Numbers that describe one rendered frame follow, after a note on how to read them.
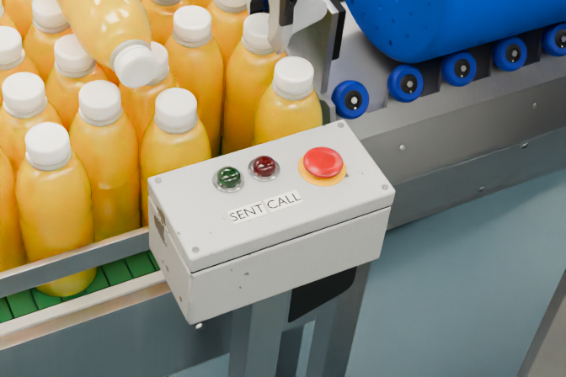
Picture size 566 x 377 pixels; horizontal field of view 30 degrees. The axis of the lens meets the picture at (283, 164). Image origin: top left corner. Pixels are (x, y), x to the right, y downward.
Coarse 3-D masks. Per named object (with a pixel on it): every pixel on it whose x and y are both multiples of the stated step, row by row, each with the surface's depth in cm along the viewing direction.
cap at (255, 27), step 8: (248, 16) 109; (256, 16) 109; (264, 16) 109; (248, 24) 108; (256, 24) 108; (264, 24) 108; (248, 32) 107; (256, 32) 107; (264, 32) 107; (248, 40) 108; (256, 40) 107; (264, 40) 107; (256, 48) 108; (264, 48) 108
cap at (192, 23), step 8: (184, 8) 109; (192, 8) 109; (200, 8) 109; (176, 16) 108; (184, 16) 108; (192, 16) 108; (200, 16) 108; (208, 16) 108; (176, 24) 107; (184, 24) 107; (192, 24) 107; (200, 24) 107; (208, 24) 108; (176, 32) 108; (184, 32) 107; (192, 32) 107; (200, 32) 107; (208, 32) 108; (192, 40) 108
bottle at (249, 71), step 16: (240, 48) 110; (272, 48) 109; (240, 64) 110; (256, 64) 109; (272, 64) 109; (240, 80) 110; (256, 80) 110; (224, 96) 116; (240, 96) 112; (256, 96) 111; (224, 112) 116; (240, 112) 113; (224, 128) 118; (240, 128) 115; (224, 144) 119; (240, 144) 117
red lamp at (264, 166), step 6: (264, 156) 95; (258, 162) 94; (264, 162) 94; (270, 162) 94; (252, 168) 94; (258, 168) 94; (264, 168) 94; (270, 168) 94; (258, 174) 94; (264, 174) 94; (270, 174) 94
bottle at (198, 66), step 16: (176, 48) 109; (192, 48) 109; (208, 48) 110; (176, 64) 109; (192, 64) 109; (208, 64) 110; (192, 80) 110; (208, 80) 111; (208, 96) 112; (208, 112) 114; (208, 128) 116
